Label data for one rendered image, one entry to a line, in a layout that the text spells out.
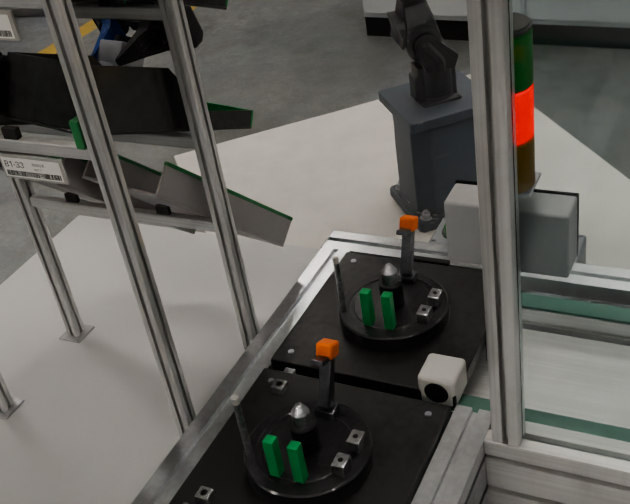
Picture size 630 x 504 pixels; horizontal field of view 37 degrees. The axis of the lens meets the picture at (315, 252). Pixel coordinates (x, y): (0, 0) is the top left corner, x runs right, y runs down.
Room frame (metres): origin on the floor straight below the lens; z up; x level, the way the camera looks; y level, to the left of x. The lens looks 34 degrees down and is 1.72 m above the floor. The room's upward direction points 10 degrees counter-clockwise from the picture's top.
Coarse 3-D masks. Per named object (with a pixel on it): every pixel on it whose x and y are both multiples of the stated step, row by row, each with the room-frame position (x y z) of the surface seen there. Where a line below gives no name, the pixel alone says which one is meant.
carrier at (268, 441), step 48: (288, 384) 0.85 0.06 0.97; (336, 384) 0.83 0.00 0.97; (240, 432) 0.72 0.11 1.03; (288, 432) 0.75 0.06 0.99; (336, 432) 0.73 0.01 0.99; (384, 432) 0.74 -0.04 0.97; (432, 432) 0.73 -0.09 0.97; (192, 480) 0.72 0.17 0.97; (240, 480) 0.71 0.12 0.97; (288, 480) 0.68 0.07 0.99; (336, 480) 0.67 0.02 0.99; (384, 480) 0.67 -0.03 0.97
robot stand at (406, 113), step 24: (456, 72) 1.44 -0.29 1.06; (384, 96) 1.40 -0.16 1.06; (408, 96) 1.38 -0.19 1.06; (408, 120) 1.30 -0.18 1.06; (432, 120) 1.29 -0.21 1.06; (456, 120) 1.29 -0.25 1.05; (408, 144) 1.33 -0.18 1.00; (432, 144) 1.30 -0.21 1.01; (456, 144) 1.30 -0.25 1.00; (408, 168) 1.34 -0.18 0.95; (432, 168) 1.30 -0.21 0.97; (456, 168) 1.30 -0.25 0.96; (408, 192) 1.35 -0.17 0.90; (432, 192) 1.30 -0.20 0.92; (432, 216) 1.30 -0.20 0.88
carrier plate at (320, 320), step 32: (352, 256) 1.09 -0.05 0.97; (448, 288) 0.98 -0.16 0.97; (480, 288) 0.97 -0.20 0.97; (320, 320) 0.96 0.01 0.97; (448, 320) 0.91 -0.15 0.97; (480, 320) 0.90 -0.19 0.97; (288, 352) 0.90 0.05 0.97; (352, 352) 0.88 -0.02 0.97; (384, 352) 0.87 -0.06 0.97; (416, 352) 0.86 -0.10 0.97; (448, 352) 0.85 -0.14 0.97; (480, 352) 0.86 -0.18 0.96; (352, 384) 0.84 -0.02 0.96; (384, 384) 0.82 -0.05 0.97; (416, 384) 0.81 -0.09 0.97
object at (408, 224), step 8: (408, 216) 1.01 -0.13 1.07; (416, 216) 1.01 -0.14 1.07; (400, 224) 1.00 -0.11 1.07; (408, 224) 1.00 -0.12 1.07; (416, 224) 1.00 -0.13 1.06; (400, 232) 0.98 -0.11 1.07; (408, 232) 0.99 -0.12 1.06; (408, 240) 0.99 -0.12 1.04; (408, 248) 0.99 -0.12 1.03; (408, 256) 0.99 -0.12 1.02; (408, 264) 0.98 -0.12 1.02; (400, 272) 0.99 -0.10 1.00; (408, 272) 0.98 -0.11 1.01
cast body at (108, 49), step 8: (104, 40) 1.21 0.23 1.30; (112, 40) 1.21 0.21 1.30; (120, 40) 1.21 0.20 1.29; (128, 40) 1.21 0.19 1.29; (104, 48) 1.21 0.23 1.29; (112, 48) 1.20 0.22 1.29; (120, 48) 1.19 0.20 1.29; (104, 56) 1.20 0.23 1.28; (112, 56) 1.19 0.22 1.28; (104, 64) 1.19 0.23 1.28; (112, 64) 1.18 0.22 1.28; (128, 64) 1.19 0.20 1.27; (136, 64) 1.20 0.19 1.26
